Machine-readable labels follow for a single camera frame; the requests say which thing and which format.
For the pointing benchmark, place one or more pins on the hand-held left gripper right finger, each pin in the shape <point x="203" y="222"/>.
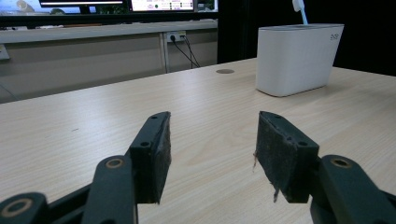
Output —
<point x="286" y="165"/>

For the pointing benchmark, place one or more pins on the white toothbrush holder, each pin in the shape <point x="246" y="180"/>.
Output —
<point x="295" y="59"/>

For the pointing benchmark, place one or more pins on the light blue toothbrush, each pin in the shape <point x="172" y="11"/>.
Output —
<point x="302" y="14"/>

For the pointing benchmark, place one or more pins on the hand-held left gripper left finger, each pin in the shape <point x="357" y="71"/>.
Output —
<point x="149" y="168"/>

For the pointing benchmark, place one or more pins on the wide computer monitor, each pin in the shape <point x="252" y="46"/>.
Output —
<point x="82" y="3"/>

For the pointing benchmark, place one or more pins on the small computer monitor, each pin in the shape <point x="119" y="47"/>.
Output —
<point x="162" y="4"/>

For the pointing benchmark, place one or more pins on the white power outlet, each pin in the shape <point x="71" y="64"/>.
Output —
<point x="178" y="34"/>

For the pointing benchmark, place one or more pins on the grey background desk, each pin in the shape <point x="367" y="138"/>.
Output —
<point x="77" y="62"/>

